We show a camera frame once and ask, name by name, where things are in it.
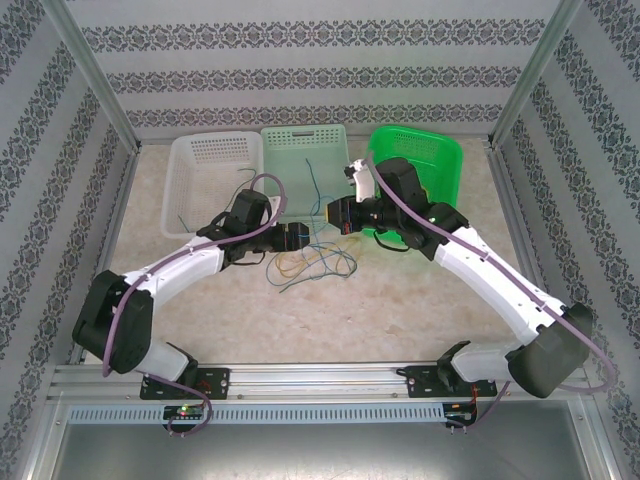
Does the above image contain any pale mint plastic basket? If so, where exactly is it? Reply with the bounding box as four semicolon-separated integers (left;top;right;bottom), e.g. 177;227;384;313
259;123;352;236

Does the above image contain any aluminium frame post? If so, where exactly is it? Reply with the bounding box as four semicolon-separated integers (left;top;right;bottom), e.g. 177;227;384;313
487;0;586;150
38;0;144;150

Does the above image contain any blue cable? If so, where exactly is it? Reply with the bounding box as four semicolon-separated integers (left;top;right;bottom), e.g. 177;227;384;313
304;157;325;236

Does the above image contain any slotted grey cable duct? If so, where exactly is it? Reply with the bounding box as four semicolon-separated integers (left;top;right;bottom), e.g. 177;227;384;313
67;403;447;426

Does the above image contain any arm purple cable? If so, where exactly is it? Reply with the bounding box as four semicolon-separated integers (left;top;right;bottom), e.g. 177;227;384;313
363;154;619;431
101;172;287;437

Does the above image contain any white plastic basket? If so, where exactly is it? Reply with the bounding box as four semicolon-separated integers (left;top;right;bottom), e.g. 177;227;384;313
162;132;267;240

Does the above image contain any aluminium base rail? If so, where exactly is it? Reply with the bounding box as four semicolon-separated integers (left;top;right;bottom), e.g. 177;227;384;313
47;363;599;401

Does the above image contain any pile of coloured wires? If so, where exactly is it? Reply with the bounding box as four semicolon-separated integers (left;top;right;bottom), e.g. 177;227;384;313
264;242;357;284

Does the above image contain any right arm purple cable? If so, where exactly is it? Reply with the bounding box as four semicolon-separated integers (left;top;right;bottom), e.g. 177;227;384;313
363;154;619;431

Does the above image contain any grey metal shelf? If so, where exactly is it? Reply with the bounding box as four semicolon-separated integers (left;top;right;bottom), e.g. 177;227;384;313
19;422;621;480

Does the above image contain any bright green plastic basket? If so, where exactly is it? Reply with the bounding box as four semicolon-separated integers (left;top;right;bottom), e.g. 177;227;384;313
359;124;464;242

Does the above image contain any aluminium side rail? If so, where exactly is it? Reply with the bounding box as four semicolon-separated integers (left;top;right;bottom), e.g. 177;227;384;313
483;140;604;421
67;142;144;366

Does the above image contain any yellow cable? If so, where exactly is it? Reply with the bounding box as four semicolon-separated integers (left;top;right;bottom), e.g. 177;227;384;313
309;235;363;269
277;243;326;280

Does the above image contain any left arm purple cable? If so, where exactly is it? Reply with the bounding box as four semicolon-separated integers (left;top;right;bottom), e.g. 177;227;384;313
101;172;287;437

